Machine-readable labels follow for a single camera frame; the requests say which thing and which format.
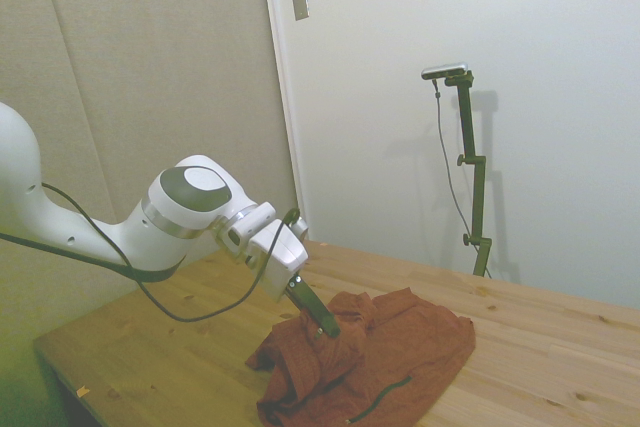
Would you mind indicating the small orange tape scrap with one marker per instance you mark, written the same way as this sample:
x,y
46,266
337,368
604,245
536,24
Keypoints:
x,y
82,390

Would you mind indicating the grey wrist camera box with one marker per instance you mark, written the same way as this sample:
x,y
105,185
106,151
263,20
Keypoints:
x,y
301,228

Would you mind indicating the grey wall switch plate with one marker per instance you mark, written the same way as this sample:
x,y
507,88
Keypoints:
x,y
300,2

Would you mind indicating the grey exterior camera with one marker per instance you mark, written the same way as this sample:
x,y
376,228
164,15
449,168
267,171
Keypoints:
x,y
445,70

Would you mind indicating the rust red shorts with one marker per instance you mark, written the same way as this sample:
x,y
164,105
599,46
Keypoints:
x,y
380,367

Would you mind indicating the white door frame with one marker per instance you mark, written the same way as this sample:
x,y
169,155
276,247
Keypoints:
x,y
282,97

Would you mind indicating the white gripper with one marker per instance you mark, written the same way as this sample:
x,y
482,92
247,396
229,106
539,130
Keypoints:
x,y
280,262

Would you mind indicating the dark jointed camera stand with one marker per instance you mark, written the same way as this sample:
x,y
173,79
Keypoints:
x,y
475,182

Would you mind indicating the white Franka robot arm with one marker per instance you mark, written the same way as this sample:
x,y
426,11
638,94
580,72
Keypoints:
x,y
165,227

